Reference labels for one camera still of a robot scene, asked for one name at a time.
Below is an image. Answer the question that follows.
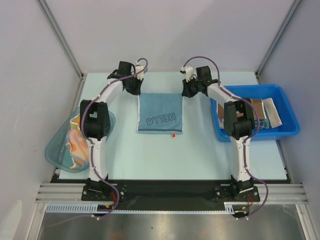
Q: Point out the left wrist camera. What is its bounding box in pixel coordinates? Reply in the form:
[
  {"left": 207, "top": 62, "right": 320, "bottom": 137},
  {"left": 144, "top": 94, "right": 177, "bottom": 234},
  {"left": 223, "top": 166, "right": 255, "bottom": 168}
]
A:
[{"left": 135, "top": 58, "right": 149, "bottom": 81}]

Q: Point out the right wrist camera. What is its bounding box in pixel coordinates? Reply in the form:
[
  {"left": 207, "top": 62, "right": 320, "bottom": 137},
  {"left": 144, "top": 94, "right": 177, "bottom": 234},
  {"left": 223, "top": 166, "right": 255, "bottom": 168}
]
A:
[{"left": 180, "top": 66, "right": 197, "bottom": 83}]

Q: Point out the left aluminium frame post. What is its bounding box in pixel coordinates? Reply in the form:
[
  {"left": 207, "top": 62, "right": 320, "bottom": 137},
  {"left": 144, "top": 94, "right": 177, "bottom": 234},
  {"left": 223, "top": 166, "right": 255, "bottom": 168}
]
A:
[{"left": 36, "top": 0, "right": 84, "bottom": 79}]

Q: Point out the aluminium front rail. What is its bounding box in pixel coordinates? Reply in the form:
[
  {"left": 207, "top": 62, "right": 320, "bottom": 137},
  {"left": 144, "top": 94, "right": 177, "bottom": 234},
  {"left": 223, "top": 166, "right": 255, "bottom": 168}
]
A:
[{"left": 35, "top": 183, "right": 309, "bottom": 205}]

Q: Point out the light blue towel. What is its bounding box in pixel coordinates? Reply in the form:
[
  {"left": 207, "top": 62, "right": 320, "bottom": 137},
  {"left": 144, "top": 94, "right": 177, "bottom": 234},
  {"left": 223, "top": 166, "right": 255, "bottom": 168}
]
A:
[{"left": 137, "top": 93, "right": 184, "bottom": 135}]

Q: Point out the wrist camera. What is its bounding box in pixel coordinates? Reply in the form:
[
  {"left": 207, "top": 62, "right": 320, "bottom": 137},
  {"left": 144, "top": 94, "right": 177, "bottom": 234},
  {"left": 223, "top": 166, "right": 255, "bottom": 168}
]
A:
[
  {"left": 135, "top": 58, "right": 149, "bottom": 81},
  {"left": 180, "top": 66, "right": 197, "bottom": 83}
]

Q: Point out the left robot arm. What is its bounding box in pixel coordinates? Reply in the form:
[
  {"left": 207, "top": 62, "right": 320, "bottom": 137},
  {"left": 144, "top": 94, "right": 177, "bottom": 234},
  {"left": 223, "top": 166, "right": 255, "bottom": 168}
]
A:
[{"left": 80, "top": 57, "right": 149, "bottom": 183}]

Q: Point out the Doraemon teal beige towel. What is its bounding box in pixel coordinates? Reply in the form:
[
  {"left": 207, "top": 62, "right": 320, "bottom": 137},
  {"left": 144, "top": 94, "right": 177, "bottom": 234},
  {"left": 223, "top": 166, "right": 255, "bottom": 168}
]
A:
[{"left": 219, "top": 97, "right": 283, "bottom": 131}]

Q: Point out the white cable duct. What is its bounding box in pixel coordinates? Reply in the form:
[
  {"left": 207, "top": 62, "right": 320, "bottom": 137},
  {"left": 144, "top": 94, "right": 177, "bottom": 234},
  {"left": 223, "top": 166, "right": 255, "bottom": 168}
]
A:
[{"left": 45, "top": 202, "right": 249, "bottom": 217}]

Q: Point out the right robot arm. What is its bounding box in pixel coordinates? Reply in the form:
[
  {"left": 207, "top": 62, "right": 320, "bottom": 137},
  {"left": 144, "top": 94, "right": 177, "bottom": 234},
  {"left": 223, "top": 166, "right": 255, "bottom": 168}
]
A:
[{"left": 180, "top": 66, "right": 255, "bottom": 201}]

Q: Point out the teal translucent basket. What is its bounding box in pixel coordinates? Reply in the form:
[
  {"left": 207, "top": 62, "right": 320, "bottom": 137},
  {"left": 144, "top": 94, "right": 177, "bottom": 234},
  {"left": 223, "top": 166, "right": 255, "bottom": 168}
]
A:
[{"left": 44, "top": 107, "right": 116, "bottom": 173}]

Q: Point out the orange brown towel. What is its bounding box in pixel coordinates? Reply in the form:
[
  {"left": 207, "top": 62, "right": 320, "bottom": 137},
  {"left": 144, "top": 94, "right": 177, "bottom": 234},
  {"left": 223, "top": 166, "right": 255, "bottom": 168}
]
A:
[{"left": 216, "top": 98, "right": 267, "bottom": 120}]

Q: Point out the right aluminium frame post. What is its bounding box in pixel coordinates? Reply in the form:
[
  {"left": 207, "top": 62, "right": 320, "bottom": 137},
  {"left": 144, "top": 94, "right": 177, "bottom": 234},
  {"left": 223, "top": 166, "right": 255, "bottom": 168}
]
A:
[{"left": 255, "top": 0, "right": 304, "bottom": 79}]

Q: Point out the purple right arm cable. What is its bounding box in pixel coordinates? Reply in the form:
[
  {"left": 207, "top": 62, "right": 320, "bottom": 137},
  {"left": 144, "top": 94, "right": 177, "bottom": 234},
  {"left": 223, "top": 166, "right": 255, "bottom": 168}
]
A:
[{"left": 182, "top": 56, "right": 270, "bottom": 201}]

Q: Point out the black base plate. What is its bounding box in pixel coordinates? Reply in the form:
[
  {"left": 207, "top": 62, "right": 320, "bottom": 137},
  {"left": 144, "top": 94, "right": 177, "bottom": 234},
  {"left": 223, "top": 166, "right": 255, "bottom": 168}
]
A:
[{"left": 50, "top": 175, "right": 288, "bottom": 210}]

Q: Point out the blue plastic bin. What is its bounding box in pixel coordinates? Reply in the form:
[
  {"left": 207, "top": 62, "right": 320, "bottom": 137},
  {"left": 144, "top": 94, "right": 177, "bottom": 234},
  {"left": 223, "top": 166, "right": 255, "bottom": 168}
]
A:
[{"left": 226, "top": 84, "right": 300, "bottom": 141}]

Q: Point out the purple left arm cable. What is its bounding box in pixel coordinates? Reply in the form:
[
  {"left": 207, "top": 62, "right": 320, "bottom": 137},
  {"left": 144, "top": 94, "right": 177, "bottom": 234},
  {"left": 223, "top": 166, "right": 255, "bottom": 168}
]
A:
[{"left": 79, "top": 57, "right": 149, "bottom": 186}]

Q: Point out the peach orange patterned towel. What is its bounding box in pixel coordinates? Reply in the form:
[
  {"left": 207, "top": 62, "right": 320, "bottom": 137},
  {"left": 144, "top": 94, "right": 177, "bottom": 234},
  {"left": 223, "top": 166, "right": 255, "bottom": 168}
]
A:
[{"left": 66, "top": 114, "right": 89, "bottom": 170}]

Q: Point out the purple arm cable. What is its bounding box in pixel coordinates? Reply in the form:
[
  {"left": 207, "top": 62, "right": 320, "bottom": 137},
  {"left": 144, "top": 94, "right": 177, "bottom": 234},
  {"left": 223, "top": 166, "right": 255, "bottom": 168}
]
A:
[
  {"left": 182, "top": 56, "right": 270, "bottom": 201},
  {"left": 79, "top": 57, "right": 149, "bottom": 186}
]

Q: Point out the aluminium frame post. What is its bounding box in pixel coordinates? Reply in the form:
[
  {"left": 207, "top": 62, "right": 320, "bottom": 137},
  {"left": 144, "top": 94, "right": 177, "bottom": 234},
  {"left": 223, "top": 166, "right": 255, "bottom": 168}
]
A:
[
  {"left": 36, "top": 0, "right": 84, "bottom": 79},
  {"left": 255, "top": 0, "right": 304, "bottom": 79}
]

